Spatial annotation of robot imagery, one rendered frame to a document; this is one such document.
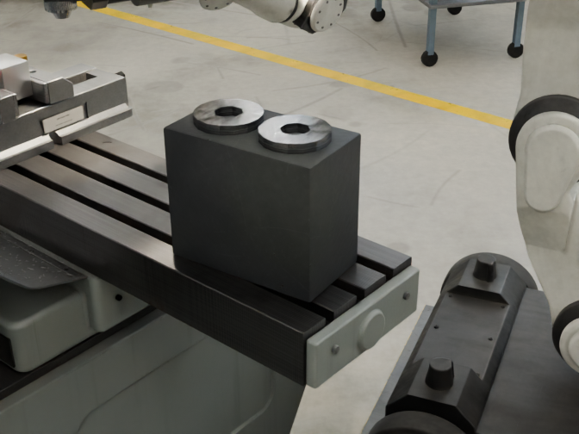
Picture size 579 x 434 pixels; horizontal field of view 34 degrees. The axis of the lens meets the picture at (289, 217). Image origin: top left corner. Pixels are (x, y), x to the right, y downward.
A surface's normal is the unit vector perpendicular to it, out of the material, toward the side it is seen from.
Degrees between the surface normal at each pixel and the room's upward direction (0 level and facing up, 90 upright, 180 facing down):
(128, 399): 90
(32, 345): 90
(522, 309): 0
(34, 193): 0
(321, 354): 90
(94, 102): 90
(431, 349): 0
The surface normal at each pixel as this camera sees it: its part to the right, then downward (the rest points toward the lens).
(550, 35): -0.38, 0.45
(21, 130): 0.77, 0.30
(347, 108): 0.00, -0.88
